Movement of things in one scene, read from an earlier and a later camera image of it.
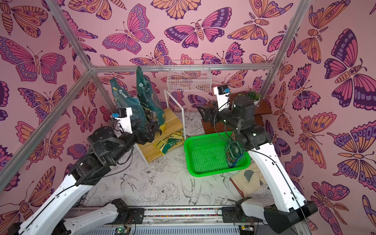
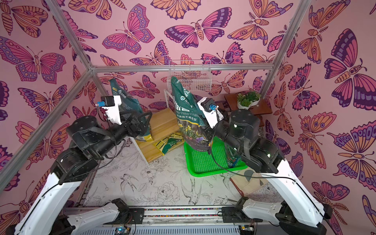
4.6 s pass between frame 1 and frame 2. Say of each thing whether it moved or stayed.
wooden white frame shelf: stayed
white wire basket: stayed
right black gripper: moved
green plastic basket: stayed
